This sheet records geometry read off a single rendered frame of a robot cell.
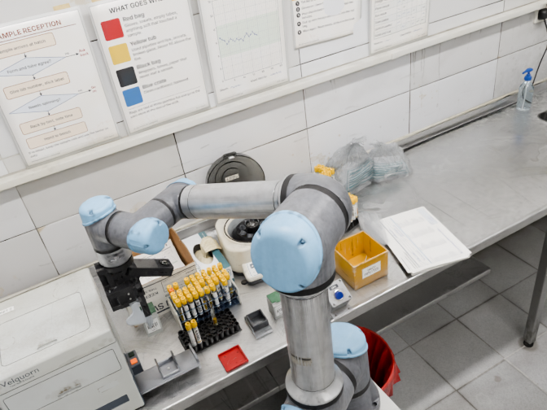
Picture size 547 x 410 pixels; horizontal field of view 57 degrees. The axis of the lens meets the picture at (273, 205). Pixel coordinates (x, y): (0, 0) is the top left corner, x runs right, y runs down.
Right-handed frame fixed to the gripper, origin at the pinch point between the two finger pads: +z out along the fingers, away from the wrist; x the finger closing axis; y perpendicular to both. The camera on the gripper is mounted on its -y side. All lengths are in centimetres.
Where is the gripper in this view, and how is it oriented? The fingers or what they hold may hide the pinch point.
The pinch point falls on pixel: (149, 316)
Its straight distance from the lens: 133.4
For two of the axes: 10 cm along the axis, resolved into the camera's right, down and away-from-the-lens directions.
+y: -8.8, 3.5, -3.1
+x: 4.5, 4.5, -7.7
